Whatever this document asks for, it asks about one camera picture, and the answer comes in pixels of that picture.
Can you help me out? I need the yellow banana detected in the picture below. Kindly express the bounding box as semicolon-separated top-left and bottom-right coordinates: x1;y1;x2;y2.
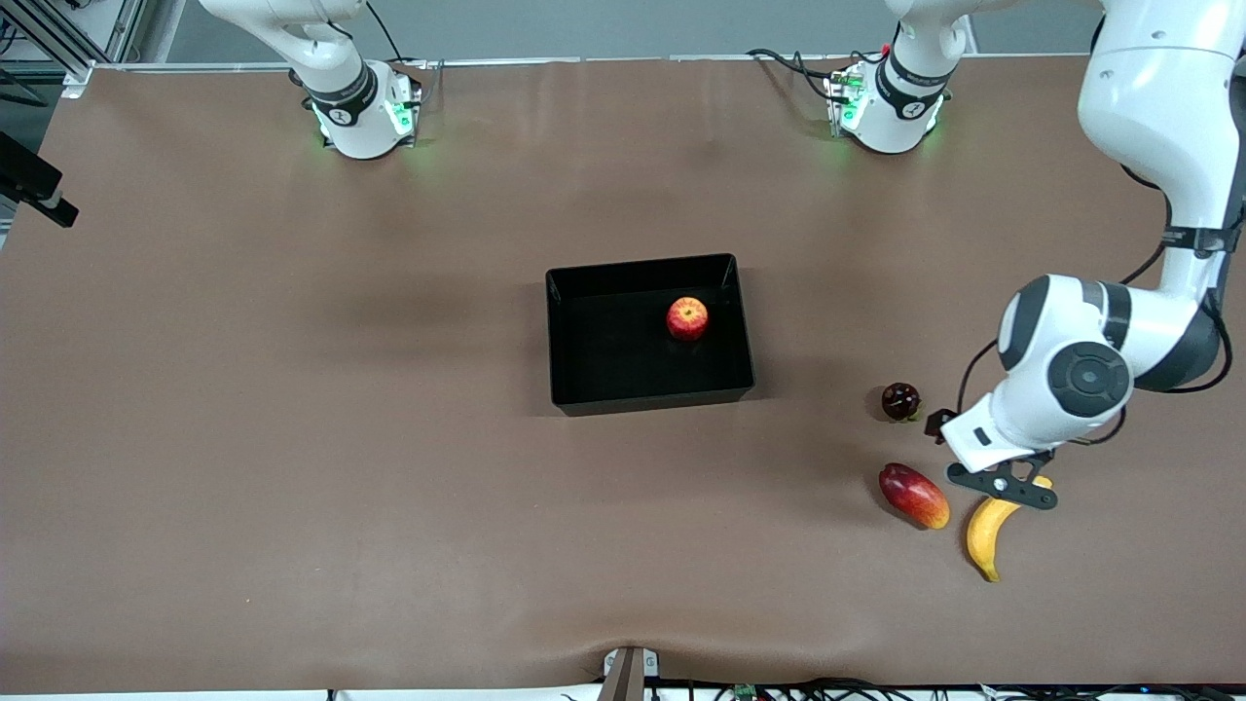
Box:
966;474;1055;583

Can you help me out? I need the red apple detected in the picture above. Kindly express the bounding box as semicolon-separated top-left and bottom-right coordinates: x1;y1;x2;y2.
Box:
666;296;711;343

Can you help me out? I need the black plastic box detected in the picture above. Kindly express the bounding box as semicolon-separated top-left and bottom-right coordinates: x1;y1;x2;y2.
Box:
545;253;757;418

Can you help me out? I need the red orange mango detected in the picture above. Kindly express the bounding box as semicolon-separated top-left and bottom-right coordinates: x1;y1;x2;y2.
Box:
878;462;951;531

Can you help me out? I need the dark red round fruit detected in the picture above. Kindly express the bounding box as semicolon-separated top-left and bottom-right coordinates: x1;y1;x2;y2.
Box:
881;382;923;424

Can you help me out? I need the metal table edge clamp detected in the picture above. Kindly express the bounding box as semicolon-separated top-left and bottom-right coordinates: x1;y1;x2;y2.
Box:
602;646;660;701

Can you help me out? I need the brown table cover sheet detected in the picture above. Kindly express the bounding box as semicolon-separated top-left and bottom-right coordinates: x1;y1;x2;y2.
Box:
0;55;1246;694

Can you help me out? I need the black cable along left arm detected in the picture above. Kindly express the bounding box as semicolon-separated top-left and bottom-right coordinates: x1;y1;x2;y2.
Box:
956;161;1239;447

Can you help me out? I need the aluminium frame structure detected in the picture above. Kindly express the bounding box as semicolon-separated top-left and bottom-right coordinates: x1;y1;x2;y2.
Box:
0;0;147;106

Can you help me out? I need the black cable at right arm base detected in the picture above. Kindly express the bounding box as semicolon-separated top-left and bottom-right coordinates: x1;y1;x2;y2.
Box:
362;0;430;75

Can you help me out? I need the black cable at arm base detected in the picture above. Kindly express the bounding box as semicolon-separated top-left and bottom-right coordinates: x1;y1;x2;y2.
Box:
747;46;841;98
362;0;430;75

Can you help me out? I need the black cable at left arm base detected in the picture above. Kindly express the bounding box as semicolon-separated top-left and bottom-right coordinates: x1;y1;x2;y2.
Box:
747;46;841;98

